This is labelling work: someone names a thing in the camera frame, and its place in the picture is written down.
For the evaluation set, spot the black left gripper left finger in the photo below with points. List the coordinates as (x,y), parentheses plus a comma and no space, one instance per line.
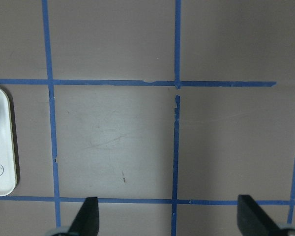
(86,222)

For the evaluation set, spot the white plastic tray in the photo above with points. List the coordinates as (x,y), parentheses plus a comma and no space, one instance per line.
(8,174)

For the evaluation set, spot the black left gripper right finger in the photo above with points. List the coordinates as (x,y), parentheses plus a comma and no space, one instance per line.
(252,220)

